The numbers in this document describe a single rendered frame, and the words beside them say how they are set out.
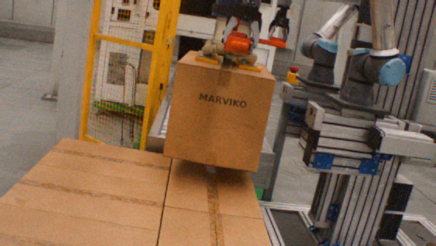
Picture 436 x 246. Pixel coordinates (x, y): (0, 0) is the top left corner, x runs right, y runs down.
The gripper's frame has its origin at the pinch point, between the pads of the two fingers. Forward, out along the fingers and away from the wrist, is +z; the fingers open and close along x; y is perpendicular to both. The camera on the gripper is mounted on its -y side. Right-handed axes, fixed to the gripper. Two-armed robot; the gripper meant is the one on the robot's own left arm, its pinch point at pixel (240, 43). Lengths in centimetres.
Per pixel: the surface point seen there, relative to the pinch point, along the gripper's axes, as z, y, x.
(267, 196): 107, 136, -50
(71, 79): 50, 144, 102
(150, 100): 57, 151, 44
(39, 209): 67, -10, 59
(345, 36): -20, 364, -152
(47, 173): 67, 20, 68
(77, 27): 13, 144, 102
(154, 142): 62, 76, 29
